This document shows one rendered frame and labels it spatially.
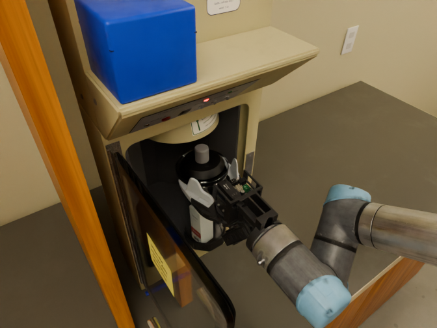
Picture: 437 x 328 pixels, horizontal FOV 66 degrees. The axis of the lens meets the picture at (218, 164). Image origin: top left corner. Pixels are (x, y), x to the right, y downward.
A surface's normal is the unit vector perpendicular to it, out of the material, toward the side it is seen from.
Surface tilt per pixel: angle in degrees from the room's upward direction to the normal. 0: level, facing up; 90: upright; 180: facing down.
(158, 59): 90
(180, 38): 90
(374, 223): 53
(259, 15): 90
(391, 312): 0
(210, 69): 0
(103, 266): 90
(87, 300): 0
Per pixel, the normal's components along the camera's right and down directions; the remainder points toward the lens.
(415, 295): 0.02, -0.75
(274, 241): -0.29, -0.49
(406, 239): -0.80, 0.04
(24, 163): 0.57, 0.55
